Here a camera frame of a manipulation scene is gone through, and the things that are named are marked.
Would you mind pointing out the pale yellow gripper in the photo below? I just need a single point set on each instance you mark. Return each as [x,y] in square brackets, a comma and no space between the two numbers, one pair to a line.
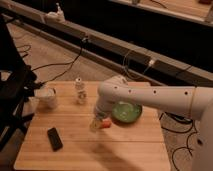
[96,124]

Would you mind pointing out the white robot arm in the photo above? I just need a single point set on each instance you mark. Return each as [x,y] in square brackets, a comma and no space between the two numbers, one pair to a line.
[187,101]

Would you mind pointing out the green ceramic bowl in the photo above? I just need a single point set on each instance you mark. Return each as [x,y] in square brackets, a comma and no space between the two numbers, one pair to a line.
[126,112]

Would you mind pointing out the black phone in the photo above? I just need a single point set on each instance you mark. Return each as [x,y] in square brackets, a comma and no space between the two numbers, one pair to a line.
[54,139]

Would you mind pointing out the white cup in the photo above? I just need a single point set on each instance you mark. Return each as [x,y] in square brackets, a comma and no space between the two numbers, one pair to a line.
[47,96]

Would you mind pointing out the black office chair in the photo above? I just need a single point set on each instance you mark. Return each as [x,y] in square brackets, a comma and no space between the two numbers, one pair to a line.
[17,84]

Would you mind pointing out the long grey metal rail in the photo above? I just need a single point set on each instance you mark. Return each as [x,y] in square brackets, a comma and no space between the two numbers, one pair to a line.
[182,48]

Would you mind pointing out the white object on rail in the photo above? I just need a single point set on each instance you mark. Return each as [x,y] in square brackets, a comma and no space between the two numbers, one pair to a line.
[58,15]

